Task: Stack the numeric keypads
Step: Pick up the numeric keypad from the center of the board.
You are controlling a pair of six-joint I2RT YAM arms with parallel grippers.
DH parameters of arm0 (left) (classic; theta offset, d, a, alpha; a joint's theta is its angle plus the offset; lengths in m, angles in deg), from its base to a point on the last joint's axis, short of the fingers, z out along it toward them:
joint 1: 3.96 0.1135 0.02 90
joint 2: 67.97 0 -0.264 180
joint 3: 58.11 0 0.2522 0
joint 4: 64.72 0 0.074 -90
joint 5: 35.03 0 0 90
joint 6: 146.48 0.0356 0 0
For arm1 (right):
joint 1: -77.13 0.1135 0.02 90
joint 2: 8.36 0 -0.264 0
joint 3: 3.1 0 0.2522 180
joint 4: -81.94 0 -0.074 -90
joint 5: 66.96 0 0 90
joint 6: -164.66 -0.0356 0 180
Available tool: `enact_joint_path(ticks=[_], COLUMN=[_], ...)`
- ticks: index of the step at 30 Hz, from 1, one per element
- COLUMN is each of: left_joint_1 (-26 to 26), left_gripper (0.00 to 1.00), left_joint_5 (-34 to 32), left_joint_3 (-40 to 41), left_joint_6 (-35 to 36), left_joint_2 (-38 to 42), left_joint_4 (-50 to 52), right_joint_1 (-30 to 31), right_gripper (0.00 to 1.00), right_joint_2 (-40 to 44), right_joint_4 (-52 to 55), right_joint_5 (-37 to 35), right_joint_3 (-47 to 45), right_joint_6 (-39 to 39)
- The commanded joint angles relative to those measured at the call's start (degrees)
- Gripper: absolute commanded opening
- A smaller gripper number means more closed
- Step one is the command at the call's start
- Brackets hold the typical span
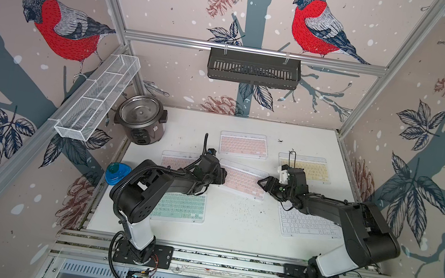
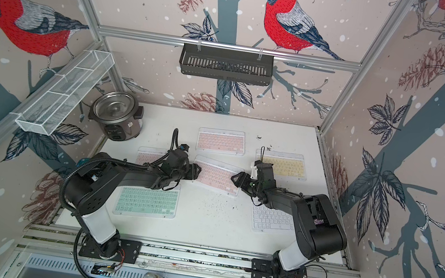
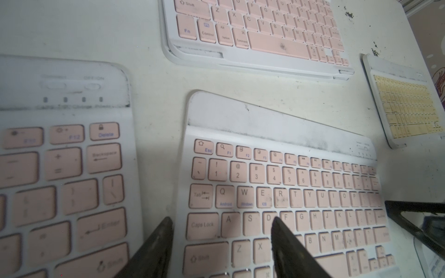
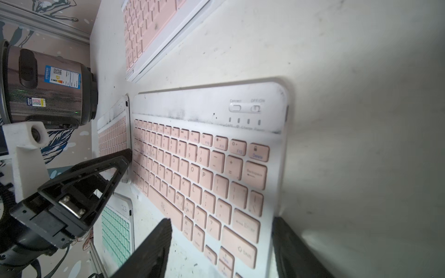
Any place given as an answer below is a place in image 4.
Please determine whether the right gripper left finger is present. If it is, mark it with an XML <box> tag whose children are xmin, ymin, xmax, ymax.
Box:
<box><xmin>113</xmin><ymin>218</ymin><xmax>172</xmax><ymax>278</ymax></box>

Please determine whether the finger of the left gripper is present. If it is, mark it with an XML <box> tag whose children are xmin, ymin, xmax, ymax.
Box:
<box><xmin>10</xmin><ymin>148</ymin><xmax>132</xmax><ymax>249</ymax></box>

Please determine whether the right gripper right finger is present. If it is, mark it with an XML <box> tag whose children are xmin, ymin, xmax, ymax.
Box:
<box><xmin>272</xmin><ymin>217</ymin><xmax>332</xmax><ymax>278</ymax></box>

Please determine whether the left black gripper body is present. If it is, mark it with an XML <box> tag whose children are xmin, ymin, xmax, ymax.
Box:
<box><xmin>1</xmin><ymin>194</ymin><xmax>57</xmax><ymax>278</ymax></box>

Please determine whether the pink keyboard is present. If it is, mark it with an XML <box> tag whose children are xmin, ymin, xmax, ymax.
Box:
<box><xmin>130</xmin><ymin>81</ymin><xmax>289</xmax><ymax>278</ymax></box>
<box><xmin>97</xmin><ymin>95</ymin><xmax>131</xmax><ymax>156</ymax></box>
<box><xmin>121</xmin><ymin>0</ymin><xmax>223</xmax><ymax>83</ymax></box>

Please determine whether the green keyboard front left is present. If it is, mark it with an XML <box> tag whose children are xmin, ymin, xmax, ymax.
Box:
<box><xmin>95</xmin><ymin>193</ymin><xmax>135</xmax><ymax>278</ymax></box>

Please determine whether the steel rice cooker pot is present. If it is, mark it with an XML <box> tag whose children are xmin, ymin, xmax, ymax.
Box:
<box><xmin>1</xmin><ymin>39</ymin><xmax>99</xmax><ymax>129</ymax></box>

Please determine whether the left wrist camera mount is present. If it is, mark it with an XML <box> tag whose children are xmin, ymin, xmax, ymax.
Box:
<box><xmin>2</xmin><ymin>122</ymin><xmax>50</xmax><ymax>203</ymax></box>

